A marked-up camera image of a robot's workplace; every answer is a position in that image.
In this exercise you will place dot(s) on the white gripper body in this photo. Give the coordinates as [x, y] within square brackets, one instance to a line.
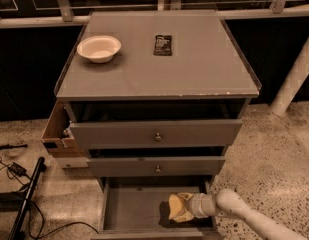
[196, 204]

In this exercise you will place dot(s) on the middle grey drawer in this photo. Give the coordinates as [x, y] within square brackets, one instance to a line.
[142, 162]

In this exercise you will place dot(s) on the black power adapter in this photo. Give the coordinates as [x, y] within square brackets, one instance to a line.
[17, 169]

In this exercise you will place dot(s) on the black pole on floor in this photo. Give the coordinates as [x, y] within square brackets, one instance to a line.
[16, 233]

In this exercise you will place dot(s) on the white paper bowl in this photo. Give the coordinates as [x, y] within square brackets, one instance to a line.
[99, 49]

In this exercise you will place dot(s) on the middle drawer knob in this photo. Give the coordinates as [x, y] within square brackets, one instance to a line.
[157, 169]

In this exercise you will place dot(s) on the black tool on floor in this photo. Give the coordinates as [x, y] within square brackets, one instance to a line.
[8, 146]

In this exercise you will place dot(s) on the drawer knob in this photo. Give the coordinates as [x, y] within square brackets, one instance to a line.
[158, 137]
[157, 169]

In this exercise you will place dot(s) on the metal window railing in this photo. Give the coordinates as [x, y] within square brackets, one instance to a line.
[154, 4]

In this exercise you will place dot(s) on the grey drawer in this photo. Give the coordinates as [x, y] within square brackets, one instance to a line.
[142, 162]
[126, 124]
[136, 208]

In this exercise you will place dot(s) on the bottom grey drawer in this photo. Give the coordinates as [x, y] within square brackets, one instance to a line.
[136, 208]

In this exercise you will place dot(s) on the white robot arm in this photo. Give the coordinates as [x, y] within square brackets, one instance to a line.
[262, 191]

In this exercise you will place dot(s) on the yellow sponge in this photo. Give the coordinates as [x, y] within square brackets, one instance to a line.
[176, 206]

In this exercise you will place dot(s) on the top drawer knob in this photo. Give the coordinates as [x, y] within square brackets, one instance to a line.
[158, 137]

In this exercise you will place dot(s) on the grey drawer cabinet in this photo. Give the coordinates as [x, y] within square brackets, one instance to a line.
[206, 62]

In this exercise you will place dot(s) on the top grey drawer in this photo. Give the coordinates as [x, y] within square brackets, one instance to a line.
[126, 124]

